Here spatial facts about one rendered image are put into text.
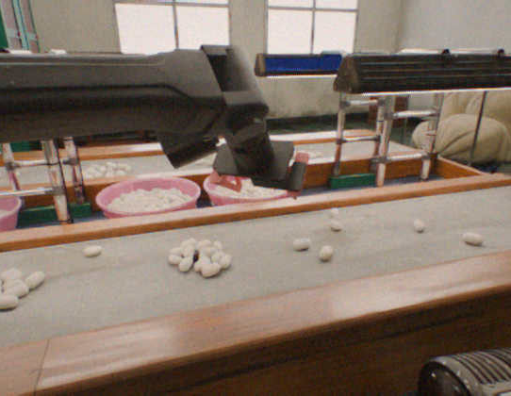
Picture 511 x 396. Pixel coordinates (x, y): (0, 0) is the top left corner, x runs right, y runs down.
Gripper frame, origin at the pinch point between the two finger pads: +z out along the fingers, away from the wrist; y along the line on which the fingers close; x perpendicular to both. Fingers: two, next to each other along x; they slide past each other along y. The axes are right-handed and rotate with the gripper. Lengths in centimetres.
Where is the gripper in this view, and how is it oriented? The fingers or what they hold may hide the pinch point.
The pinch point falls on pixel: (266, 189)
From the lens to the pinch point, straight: 59.8
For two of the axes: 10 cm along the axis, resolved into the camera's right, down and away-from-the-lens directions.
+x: 2.6, -8.7, 4.2
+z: 2.2, 4.8, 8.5
